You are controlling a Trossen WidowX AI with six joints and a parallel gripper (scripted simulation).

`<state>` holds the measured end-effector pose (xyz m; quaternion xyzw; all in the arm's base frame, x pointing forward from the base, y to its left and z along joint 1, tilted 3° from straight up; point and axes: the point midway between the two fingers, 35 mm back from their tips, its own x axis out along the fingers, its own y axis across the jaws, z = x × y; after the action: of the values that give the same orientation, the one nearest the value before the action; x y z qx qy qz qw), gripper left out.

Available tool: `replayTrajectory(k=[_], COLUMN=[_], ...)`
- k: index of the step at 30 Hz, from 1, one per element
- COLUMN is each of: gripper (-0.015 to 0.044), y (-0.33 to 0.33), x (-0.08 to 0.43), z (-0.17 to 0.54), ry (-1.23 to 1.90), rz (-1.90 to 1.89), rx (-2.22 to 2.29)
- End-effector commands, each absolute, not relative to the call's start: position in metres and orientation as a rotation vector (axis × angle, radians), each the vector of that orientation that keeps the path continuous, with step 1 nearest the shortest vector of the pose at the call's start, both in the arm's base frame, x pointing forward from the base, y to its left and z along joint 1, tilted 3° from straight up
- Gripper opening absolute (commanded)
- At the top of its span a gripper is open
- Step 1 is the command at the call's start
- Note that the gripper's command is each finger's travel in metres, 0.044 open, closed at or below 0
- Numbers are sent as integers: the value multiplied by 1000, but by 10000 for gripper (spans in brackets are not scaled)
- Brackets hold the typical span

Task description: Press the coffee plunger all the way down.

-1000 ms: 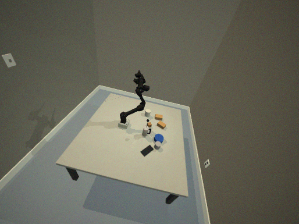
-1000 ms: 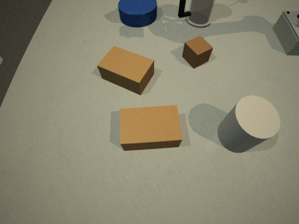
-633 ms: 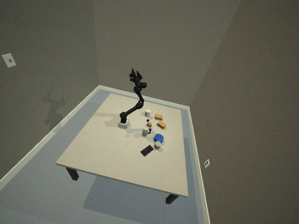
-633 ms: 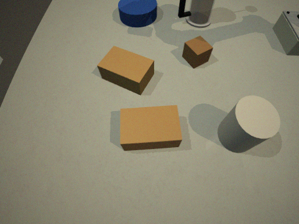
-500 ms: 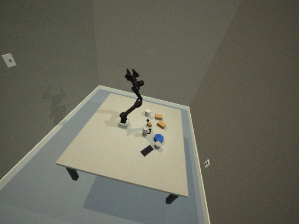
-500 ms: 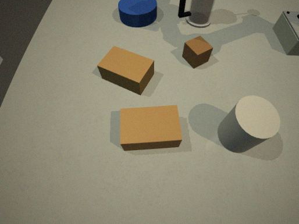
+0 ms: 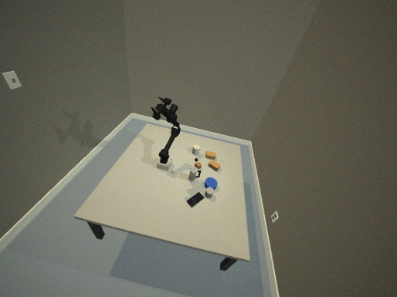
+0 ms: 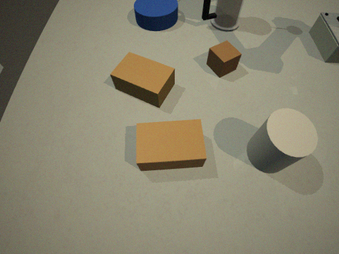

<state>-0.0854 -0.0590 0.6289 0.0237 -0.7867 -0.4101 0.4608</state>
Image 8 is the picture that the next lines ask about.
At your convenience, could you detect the beige cylinder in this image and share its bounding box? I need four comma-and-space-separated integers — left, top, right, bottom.
247, 108, 318, 174

